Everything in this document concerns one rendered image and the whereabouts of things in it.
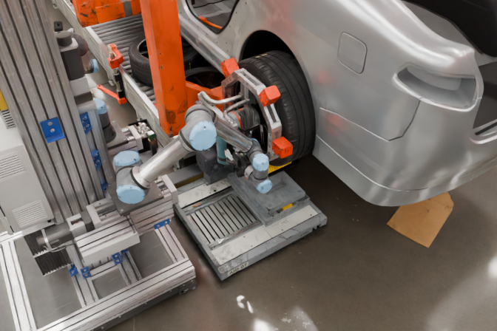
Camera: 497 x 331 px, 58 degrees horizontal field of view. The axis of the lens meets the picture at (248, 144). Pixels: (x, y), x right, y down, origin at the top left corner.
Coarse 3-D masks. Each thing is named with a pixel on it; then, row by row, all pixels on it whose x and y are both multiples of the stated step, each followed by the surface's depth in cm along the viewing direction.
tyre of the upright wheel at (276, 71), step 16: (240, 64) 259; (256, 64) 246; (272, 64) 244; (288, 64) 245; (272, 80) 237; (288, 80) 240; (304, 80) 242; (288, 96) 236; (304, 96) 240; (288, 112) 235; (304, 112) 240; (288, 128) 238; (304, 128) 243; (304, 144) 250; (272, 160) 268; (288, 160) 256
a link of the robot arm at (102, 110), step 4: (96, 100) 242; (100, 100) 242; (96, 104) 239; (100, 104) 239; (104, 104) 241; (100, 108) 238; (104, 108) 240; (100, 112) 238; (104, 112) 241; (100, 116) 239; (104, 116) 242; (108, 116) 246; (100, 120) 241; (104, 120) 243; (108, 120) 246; (104, 124) 244
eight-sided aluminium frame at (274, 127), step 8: (232, 72) 252; (240, 72) 249; (248, 72) 249; (224, 80) 266; (232, 80) 256; (240, 80) 248; (248, 80) 243; (256, 80) 243; (224, 88) 270; (232, 88) 273; (248, 88) 243; (256, 88) 237; (264, 88) 238; (224, 96) 274; (232, 96) 277; (256, 96) 238; (224, 104) 279; (232, 104) 281; (272, 104) 238; (264, 112) 237; (272, 112) 238; (272, 128) 236; (280, 128) 239; (272, 136) 239; (280, 136) 243; (272, 152) 247
